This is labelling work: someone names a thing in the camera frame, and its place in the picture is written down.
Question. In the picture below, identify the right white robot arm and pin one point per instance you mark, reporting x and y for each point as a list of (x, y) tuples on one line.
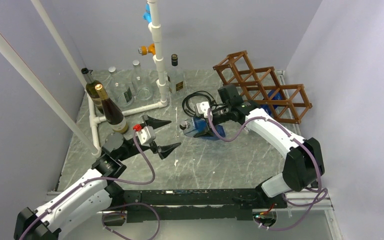
[(303, 161)]

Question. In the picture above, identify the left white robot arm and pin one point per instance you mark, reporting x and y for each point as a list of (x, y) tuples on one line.
[(96, 190)]

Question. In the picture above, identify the blue Blue Dash bottle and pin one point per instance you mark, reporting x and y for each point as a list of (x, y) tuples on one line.
[(276, 97)]

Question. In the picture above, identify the clear bottle green label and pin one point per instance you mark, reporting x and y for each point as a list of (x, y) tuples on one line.
[(141, 83)]

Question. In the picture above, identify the brown bottle gold foil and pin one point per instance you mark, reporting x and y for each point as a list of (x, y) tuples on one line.
[(112, 112)]

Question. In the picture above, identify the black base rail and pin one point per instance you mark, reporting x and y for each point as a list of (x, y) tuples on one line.
[(191, 204)]

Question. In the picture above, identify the blue pipe-mounted fitting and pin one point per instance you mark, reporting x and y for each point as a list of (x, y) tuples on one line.
[(147, 15)]

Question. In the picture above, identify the green wine bottle silver foil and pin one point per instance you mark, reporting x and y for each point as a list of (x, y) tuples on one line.
[(90, 88)]

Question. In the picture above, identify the clear bottle white cap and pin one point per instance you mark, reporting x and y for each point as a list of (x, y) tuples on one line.
[(120, 91)]

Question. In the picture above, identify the brown wooden wine rack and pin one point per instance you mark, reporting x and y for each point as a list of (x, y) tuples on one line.
[(254, 84)]

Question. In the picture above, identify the orange pipe-mounted fitting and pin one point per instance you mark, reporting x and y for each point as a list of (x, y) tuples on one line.
[(145, 50)]

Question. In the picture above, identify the blue square bottle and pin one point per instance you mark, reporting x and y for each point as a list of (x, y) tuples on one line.
[(193, 124)]

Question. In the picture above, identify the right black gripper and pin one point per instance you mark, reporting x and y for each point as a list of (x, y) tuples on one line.
[(208, 134)]

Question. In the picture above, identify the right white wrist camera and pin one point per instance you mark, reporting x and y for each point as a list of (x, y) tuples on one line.
[(202, 110)]

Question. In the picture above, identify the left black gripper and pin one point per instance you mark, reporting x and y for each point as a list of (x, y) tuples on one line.
[(163, 150)]

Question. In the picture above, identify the white PVC pipe frame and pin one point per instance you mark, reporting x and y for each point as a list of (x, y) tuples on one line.
[(10, 54)]

